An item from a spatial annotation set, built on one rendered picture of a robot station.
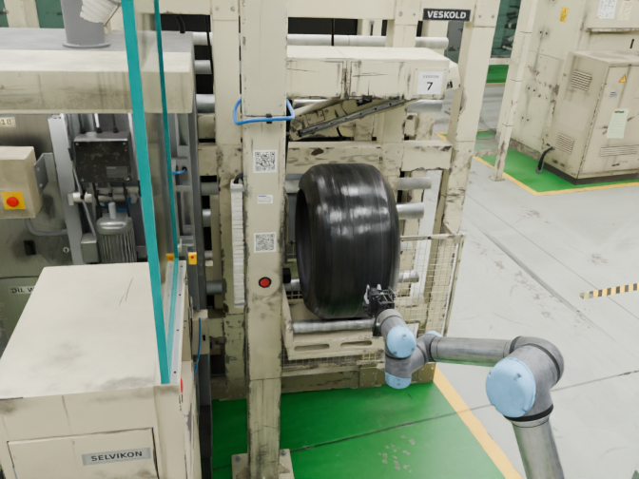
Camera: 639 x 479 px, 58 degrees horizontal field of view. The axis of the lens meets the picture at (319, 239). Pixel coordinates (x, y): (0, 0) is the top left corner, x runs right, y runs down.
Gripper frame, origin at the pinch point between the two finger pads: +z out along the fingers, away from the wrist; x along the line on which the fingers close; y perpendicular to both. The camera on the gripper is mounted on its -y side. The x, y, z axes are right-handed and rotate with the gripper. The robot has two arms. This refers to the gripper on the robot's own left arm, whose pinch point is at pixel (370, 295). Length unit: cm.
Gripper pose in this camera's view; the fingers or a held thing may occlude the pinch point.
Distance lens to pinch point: 190.4
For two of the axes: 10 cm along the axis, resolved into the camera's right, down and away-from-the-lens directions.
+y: 0.3, -9.3, -3.6
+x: -9.8, 0.4, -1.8
